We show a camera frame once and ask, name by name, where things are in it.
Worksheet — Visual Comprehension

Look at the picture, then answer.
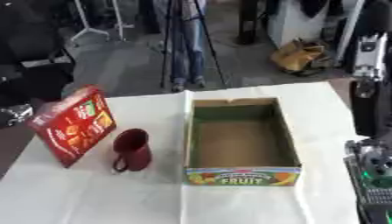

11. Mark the red printed cracker box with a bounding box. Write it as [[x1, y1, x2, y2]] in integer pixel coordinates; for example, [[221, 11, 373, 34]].
[[27, 84, 118, 169]]

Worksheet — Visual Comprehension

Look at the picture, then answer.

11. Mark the white panel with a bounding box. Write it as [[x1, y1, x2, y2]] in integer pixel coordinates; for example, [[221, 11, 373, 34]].
[[264, 0, 368, 66]]

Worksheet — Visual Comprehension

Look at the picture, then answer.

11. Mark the dark red mug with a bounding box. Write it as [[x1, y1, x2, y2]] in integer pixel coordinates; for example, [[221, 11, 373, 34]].
[[110, 128, 153, 173]]

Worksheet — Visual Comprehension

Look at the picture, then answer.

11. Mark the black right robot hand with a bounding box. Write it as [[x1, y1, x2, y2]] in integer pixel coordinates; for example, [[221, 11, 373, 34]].
[[347, 78, 392, 138]]

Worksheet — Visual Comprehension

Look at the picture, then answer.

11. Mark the black tripod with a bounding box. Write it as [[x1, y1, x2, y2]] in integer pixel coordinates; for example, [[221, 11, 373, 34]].
[[159, 0, 230, 89]]

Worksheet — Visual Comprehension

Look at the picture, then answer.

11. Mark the black chair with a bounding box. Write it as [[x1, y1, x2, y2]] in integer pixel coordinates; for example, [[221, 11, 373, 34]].
[[0, 0, 77, 103]]

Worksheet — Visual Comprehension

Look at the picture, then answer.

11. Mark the cardboard box with fruit print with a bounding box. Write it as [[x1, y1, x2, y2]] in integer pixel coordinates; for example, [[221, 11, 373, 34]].
[[182, 97, 304, 187]]

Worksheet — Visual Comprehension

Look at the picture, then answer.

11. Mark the person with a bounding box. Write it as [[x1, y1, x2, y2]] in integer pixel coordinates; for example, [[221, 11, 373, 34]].
[[166, 0, 210, 93]]

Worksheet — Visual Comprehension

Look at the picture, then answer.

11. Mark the white stand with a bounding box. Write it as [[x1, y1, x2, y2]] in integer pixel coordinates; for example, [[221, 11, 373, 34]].
[[68, 0, 137, 44]]

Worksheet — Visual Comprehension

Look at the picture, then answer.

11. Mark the tan bag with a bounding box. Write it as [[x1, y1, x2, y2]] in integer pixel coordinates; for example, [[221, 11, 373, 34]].
[[268, 38, 334, 77]]

